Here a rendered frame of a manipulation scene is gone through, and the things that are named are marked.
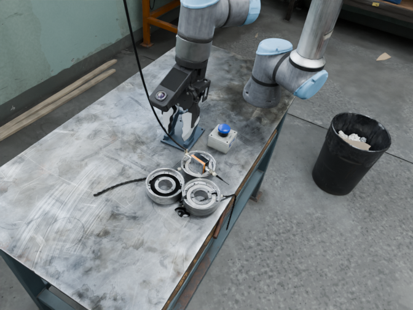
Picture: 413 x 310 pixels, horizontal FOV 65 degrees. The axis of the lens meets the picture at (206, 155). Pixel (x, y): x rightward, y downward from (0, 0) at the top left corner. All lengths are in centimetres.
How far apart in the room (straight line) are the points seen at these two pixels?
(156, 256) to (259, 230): 111
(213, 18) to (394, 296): 166
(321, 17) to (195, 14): 47
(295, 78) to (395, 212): 141
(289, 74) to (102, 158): 66
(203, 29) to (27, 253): 63
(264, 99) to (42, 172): 79
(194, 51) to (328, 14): 48
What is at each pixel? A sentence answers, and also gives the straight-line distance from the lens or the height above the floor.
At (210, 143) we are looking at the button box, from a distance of 104.
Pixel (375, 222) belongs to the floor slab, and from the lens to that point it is 220.
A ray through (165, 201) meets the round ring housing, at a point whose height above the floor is 82.
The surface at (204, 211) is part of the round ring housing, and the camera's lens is 86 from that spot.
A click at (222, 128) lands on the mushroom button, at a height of 87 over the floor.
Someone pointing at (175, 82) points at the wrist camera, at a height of 114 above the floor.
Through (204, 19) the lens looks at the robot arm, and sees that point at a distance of 68.
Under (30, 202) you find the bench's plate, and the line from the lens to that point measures 96.
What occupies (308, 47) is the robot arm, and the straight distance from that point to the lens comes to 109.
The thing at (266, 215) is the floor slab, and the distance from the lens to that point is 193.
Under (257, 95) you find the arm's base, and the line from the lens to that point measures 125.
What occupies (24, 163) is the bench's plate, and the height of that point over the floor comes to 80.
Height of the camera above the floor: 153
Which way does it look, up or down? 45 degrees down
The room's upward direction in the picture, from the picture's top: 9 degrees clockwise
